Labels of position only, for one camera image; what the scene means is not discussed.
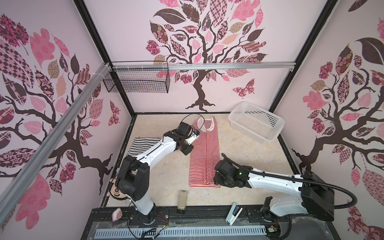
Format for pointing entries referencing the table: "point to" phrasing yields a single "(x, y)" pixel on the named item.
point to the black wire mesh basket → (138, 81)
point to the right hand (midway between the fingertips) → (215, 179)
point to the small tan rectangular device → (182, 201)
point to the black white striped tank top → (141, 144)
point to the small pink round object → (117, 214)
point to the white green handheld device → (234, 213)
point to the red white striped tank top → (204, 162)
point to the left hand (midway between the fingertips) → (187, 149)
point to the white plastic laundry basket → (256, 123)
